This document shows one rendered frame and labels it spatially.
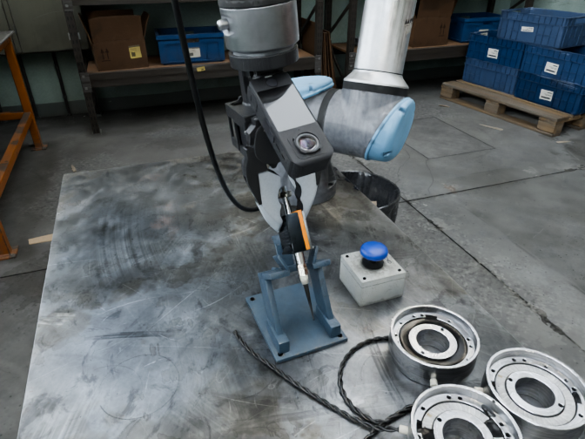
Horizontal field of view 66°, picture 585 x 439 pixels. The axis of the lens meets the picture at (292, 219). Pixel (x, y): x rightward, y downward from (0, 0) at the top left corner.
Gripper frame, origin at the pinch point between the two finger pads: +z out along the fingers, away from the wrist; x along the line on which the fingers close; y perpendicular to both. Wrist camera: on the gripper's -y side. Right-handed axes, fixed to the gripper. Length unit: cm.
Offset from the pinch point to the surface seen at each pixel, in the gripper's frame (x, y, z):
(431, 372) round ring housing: -7.1, -18.3, 13.3
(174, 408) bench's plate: 19.9, -7.2, 13.6
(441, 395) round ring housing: -6.1, -21.1, 13.5
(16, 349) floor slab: 68, 106, 88
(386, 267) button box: -13.3, -1.6, 12.5
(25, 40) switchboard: 40, 364, 24
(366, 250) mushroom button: -11.1, 0.0, 9.4
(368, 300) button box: -9.3, -3.0, 15.6
